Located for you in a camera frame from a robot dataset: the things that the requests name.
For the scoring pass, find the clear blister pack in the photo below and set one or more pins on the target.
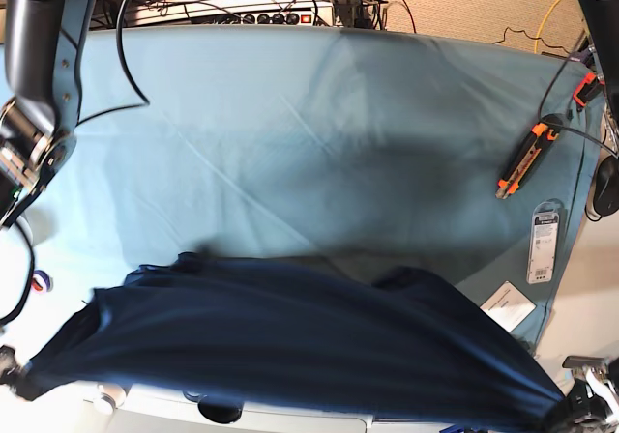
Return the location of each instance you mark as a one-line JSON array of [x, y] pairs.
[[544, 231]]

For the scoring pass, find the black mug gold dots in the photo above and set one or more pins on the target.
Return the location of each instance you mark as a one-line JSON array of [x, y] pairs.
[[219, 413]]

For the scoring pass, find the white paper card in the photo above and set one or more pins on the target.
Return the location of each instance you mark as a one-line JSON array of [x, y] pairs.
[[508, 307]]

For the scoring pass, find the light blue table cloth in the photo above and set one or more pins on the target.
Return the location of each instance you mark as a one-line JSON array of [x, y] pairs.
[[350, 151]]

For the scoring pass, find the black computer mouse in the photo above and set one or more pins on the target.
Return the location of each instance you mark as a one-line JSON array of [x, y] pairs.
[[605, 197]]

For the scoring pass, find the black adapter block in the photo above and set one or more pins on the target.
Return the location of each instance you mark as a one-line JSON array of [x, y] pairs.
[[580, 362]]

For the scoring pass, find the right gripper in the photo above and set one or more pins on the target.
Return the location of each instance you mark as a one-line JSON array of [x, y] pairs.
[[14, 376]]

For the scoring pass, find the white power strip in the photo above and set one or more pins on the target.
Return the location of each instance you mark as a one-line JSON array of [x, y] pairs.
[[282, 12]]

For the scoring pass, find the orange black utility knife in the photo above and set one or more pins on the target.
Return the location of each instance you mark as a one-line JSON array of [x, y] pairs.
[[528, 152]]

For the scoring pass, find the orange supplement bottle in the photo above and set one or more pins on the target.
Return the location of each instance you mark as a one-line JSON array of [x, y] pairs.
[[109, 398]]

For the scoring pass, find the orange black clamp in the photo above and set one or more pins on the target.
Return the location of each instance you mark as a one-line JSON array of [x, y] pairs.
[[588, 88]]

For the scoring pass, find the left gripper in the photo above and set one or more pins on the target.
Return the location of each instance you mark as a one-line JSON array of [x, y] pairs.
[[590, 406]]

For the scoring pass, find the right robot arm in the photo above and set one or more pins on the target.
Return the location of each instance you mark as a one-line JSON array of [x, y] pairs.
[[43, 47]]

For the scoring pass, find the purple tape roll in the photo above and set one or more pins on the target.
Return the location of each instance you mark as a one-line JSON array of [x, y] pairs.
[[41, 282]]

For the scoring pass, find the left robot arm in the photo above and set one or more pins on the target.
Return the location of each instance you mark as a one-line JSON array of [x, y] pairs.
[[601, 18]]

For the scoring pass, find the dark blue t-shirt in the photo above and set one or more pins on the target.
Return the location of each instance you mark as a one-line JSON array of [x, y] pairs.
[[407, 346]]

